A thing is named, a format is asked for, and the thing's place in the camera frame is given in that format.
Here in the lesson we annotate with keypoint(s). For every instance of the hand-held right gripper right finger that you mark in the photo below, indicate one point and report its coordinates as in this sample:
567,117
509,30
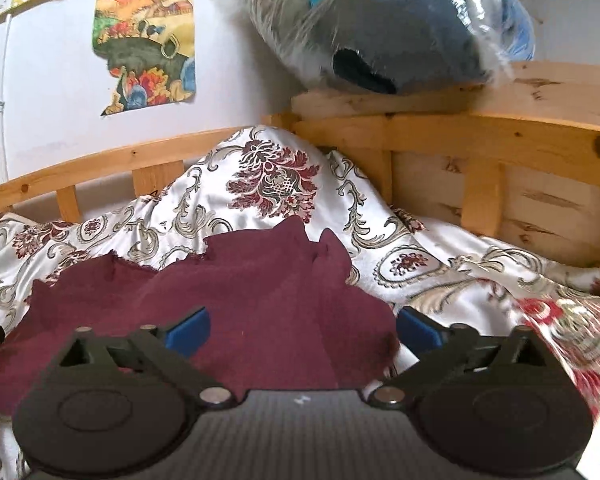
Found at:
420,332

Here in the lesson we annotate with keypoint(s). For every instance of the plastic-wrapped blue plush bundle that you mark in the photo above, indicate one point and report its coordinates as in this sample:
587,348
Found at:
380,20

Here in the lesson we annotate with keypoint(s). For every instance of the floral satin blanket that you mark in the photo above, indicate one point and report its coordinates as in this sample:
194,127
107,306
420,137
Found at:
430,240

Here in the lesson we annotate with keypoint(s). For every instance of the wooden bed frame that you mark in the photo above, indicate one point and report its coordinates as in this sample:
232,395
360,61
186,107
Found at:
480,130

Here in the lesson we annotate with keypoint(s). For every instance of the colourful landscape poster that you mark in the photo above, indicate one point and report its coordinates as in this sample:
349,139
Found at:
145,50

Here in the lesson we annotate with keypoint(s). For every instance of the maroon long-sleeve top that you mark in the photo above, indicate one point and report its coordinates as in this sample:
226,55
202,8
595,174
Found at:
255,285

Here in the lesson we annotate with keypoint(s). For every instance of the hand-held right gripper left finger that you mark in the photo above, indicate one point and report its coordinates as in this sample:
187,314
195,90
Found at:
187,332

